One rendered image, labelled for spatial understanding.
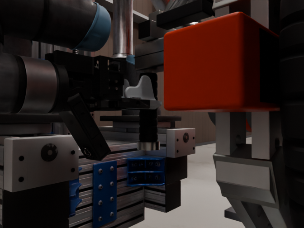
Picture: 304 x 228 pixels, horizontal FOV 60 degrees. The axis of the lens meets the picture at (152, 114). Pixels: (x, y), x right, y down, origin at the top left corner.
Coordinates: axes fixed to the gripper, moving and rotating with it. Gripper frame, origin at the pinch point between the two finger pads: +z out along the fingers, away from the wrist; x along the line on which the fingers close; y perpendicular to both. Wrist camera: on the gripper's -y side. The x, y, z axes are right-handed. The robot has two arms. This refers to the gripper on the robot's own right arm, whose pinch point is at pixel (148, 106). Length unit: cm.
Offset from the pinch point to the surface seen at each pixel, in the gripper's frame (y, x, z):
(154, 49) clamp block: 10.1, -4.1, -2.6
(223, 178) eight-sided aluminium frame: -8.8, -21.5, -10.1
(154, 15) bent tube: 16.6, -3.1, -1.7
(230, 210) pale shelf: -38, 13, 59
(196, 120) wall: -8, 404, 608
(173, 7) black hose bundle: 15.8, -9.1, -3.5
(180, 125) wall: -22, 396, 522
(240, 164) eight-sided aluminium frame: -7.0, -23.5, -10.1
